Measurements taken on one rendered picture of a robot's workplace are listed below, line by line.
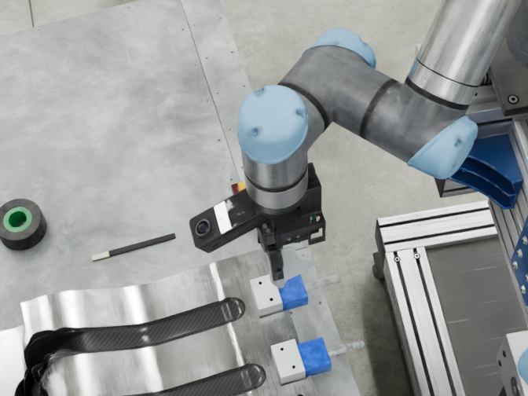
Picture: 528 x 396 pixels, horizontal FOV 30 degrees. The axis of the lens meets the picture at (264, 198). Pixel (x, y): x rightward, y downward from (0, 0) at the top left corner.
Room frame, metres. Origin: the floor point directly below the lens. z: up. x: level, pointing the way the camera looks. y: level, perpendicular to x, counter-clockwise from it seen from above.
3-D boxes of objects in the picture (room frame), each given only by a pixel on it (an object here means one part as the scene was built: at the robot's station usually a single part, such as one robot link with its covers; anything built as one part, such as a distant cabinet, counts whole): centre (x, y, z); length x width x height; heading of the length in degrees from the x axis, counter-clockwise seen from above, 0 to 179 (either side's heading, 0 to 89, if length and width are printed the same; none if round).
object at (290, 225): (0.61, -0.02, 1.15); 0.09 x 0.08 x 0.12; 101
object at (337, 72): (0.67, -0.10, 1.31); 0.11 x 0.11 x 0.08; 49
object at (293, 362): (0.50, -0.06, 0.89); 0.13 x 0.05 x 0.05; 101
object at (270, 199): (0.61, -0.02, 1.23); 0.08 x 0.08 x 0.05
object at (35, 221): (0.81, 0.40, 0.82); 0.08 x 0.08 x 0.04
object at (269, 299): (0.61, -0.04, 0.89); 0.13 x 0.05 x 0.05; 101
